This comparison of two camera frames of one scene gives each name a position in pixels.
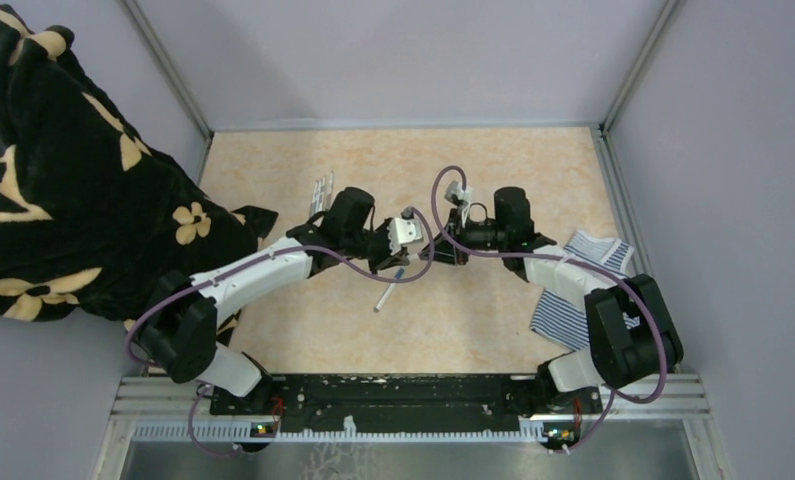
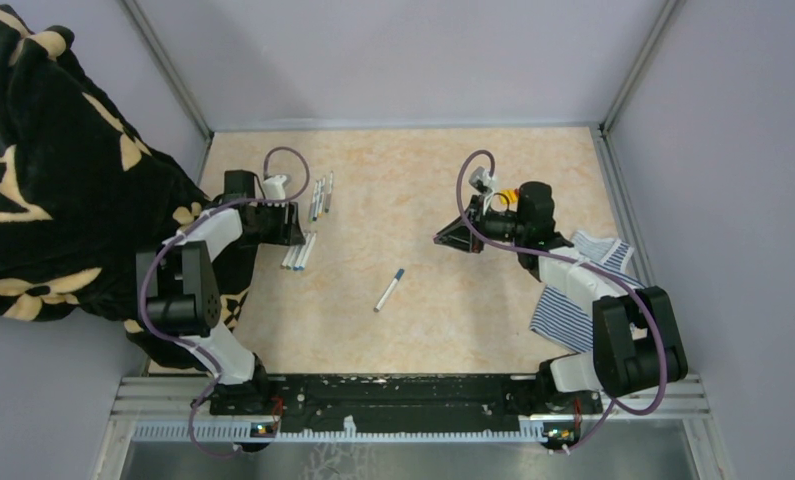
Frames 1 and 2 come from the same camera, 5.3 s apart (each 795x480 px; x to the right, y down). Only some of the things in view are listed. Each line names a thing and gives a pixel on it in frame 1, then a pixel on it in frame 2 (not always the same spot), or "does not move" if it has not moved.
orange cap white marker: x=321 y=196 does not move
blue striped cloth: x=565 y=322 does not move
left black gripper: x=386 y=259 to x=288 y=233
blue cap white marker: x=386 y=294 does not move
